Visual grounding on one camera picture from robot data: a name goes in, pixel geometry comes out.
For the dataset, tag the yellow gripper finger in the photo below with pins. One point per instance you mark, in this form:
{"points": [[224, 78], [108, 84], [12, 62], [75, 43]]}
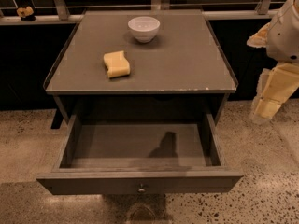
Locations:
{"points": [[275, 87], [259, 39]]}

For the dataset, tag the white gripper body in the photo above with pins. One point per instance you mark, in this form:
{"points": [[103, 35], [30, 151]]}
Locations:
{"points": [[284, 36]]}

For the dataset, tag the yellow sponge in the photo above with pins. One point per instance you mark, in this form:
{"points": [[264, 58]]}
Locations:
{"points": [[117, 65]]}

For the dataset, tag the open grey top drawer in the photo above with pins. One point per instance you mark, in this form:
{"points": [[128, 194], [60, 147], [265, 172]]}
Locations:
{"points": [[115, 156]]}

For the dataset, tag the grey wooden cabinet table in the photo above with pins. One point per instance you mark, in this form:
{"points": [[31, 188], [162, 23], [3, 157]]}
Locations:
{"points": [[183, 58]]}

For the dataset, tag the white ceramic bowl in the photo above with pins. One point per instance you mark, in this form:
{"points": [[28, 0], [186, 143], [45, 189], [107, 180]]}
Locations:
{"points": [[144, 28]]}

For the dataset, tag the small yellow black object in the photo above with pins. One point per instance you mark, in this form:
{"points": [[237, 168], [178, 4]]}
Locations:
{"points": [[26, 13]]}

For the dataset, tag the metal railing frame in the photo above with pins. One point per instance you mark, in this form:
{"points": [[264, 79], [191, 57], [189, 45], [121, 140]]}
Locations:
{"points": [[62, 6]]}

